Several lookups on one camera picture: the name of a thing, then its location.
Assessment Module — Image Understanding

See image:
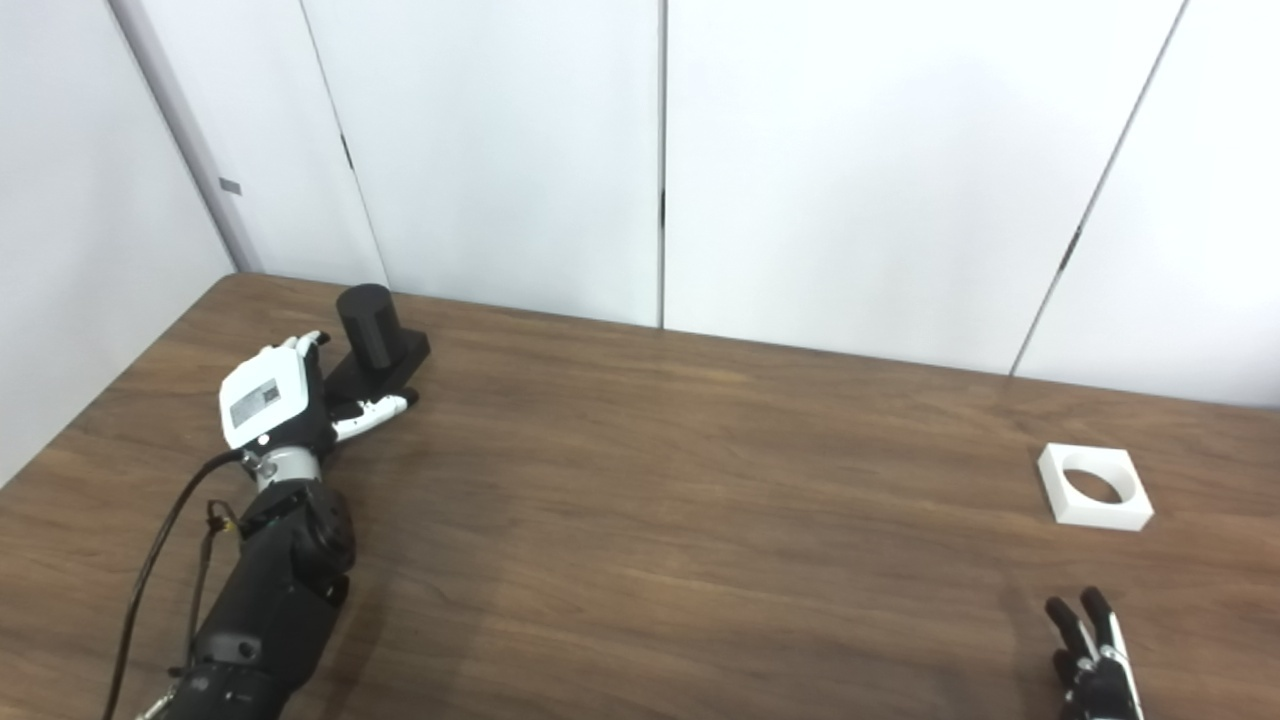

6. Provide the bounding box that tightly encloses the black and white left hand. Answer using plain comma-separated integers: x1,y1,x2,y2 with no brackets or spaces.
219,331,421,463

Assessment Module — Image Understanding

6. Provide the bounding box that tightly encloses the black and white right hand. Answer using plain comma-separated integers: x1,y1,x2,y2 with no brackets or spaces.
1045,586,1147,720

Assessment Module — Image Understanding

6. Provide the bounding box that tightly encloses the black peg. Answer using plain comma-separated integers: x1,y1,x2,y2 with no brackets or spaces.
322,284,432,406

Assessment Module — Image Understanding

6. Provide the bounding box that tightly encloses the white square piece with hole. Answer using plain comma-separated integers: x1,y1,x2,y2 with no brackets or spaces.
1037,443,1155,532

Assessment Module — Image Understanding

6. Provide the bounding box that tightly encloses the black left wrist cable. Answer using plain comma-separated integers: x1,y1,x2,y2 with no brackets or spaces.
100,450,247,720

